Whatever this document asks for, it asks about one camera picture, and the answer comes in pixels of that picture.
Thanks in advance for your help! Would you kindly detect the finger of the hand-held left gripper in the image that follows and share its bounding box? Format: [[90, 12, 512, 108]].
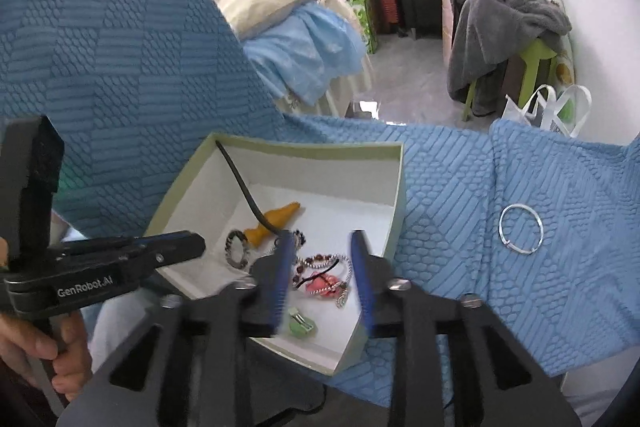
[[50, 230, 207, 270]]

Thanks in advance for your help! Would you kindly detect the silver chain bracelet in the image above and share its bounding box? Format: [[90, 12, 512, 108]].
[[299, 252, 354, 309]]

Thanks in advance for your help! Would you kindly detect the dark red bead bracelet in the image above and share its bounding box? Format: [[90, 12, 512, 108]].
[[291, 229, 351, 290]]

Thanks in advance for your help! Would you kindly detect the green shopping bag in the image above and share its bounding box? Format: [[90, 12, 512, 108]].
[[345, 0, 380, 54]]

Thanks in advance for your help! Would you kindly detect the silver bangle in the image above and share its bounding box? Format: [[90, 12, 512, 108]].
[[498, 203, 544, 254]]

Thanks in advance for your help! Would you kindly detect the blue textured blanket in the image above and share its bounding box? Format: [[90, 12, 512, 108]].
[[0, 0, 640, 408]]

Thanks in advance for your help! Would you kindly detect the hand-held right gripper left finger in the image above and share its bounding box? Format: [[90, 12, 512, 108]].
[[52, 229, 301, 427]]

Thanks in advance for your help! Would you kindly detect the black and white bead bracelet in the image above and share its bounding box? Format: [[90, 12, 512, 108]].
[[225, 229, 254, 271]]

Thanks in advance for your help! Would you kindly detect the white tote bag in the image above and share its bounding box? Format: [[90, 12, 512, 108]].
[[501, 84, 592, 138]]

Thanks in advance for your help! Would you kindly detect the light blue bed sheet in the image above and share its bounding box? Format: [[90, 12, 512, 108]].
[[242, 2, 366, 106]]

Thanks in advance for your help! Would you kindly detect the person's left hand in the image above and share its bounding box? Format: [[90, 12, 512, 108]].
[[0, 312, 94, 401]]

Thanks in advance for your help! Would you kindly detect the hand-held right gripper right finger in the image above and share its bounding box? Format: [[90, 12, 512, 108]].
[[347, 229, 583, 427]]

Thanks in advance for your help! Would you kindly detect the cream and pink pillow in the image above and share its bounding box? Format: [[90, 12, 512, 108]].
[[212, 0, 327, 40]]

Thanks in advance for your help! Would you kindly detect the green-rimmed white box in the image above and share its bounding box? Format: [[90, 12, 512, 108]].
[[144, 133, 406, 377]]

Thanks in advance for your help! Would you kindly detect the red suitcase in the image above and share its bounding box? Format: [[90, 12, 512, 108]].
[[357, 0, 402, 36]]

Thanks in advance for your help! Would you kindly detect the green hair clip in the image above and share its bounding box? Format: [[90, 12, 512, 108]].
[[286, 307, 317, 338]]

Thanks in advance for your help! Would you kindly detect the pink mattress cover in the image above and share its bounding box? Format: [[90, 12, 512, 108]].
[[440, 0, 474, 54]]

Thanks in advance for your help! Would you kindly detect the green plastic stool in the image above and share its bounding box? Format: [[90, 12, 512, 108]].
[[460, 39, 558, 122]]

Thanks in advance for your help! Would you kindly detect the grey fleece robe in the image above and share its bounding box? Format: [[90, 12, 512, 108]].
[[446, 0, 572, 116]]

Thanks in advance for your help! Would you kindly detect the black cord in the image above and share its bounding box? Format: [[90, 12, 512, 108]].
[[215, 141, 264, 221]]

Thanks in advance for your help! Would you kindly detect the orange gourd pendant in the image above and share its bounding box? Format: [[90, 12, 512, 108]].
[[243, 203, 302, 248]]

